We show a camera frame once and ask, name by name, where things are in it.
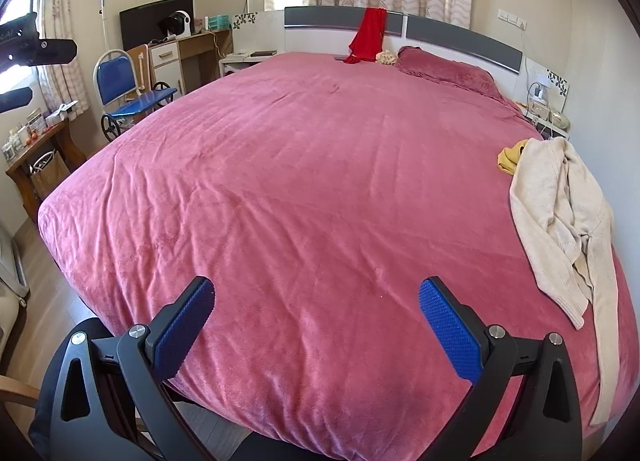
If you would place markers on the black monitor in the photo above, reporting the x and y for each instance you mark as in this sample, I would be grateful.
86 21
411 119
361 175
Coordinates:
142 23

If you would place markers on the red cloth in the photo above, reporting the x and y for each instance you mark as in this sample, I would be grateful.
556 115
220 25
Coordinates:
367 36

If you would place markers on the white wall switch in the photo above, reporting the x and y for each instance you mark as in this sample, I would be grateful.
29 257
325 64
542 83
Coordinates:
510 17

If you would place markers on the white tissue box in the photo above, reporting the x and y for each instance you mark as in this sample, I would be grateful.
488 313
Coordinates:
65 111

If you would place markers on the wooden desk with white drawers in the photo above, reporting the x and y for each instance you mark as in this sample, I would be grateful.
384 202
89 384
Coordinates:
200 46

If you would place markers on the pink fleece blanket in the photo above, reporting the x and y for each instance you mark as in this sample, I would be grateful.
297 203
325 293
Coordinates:
300 191

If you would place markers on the cream knit sweater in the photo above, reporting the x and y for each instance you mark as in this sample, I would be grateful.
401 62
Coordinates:
545 191

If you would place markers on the brown paper bag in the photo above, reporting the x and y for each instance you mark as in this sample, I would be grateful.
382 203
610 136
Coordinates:
47 176

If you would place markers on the teal storage box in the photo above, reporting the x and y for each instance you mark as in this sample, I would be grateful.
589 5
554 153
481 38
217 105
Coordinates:
219 22

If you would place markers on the white nightstand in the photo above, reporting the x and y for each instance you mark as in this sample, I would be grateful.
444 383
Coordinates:
545 133

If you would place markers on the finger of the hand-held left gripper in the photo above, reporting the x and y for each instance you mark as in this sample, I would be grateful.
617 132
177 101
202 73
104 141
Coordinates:
57 51
15 100

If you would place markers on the blue wheeled chair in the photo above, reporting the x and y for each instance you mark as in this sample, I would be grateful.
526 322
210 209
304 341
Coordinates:
116 78

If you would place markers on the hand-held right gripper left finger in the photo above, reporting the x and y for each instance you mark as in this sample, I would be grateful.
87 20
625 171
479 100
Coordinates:
185 331

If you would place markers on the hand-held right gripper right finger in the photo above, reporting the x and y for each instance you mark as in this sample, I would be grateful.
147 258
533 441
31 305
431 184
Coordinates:
450 331

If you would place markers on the white charging device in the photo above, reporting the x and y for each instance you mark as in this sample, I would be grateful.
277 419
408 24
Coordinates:
539 98

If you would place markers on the wooden side table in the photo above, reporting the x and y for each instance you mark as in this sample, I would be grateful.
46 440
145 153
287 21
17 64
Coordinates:
47 133

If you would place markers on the bright window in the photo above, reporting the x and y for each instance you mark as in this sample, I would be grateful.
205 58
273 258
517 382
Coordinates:
17 1

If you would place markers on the yellow garment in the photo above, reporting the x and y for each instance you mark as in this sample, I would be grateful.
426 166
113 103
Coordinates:
510 158

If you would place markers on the pale patterned window curtain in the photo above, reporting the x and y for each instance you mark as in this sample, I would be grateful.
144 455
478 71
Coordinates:
60 16

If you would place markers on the dark book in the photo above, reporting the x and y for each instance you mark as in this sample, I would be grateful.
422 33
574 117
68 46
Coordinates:
263 53

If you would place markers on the pink pillow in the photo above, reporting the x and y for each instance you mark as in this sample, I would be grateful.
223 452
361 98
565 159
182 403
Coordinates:
445 71

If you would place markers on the white bedside cabinet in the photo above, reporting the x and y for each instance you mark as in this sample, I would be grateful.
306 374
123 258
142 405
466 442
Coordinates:
235 61

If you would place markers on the cream plush toy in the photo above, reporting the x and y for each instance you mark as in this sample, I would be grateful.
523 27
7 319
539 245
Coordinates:
386 57

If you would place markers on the white and grey headboard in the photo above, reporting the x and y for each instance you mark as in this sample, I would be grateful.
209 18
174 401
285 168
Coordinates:
320 23

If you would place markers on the group of white jars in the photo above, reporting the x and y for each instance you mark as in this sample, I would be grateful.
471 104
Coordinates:
15 141

